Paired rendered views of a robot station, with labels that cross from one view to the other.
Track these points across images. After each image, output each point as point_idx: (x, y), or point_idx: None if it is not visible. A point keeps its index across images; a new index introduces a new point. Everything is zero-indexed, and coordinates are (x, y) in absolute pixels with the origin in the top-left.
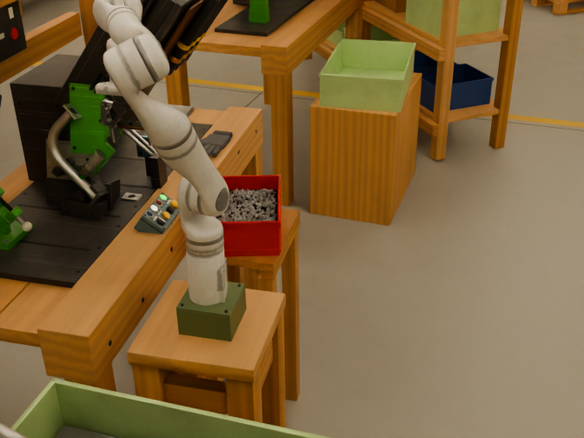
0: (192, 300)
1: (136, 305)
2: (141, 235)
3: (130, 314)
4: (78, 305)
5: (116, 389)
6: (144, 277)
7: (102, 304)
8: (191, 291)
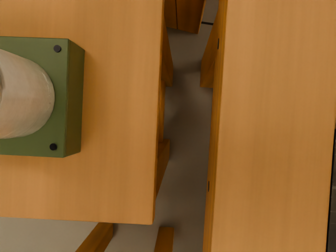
0: (39, 66)
1: (210, 160)
2: None
3: (212, 132)
4: (293, 50)
5: (214, 58)
6: (210, 213)
7: (243, 62)
8: (31, 63)
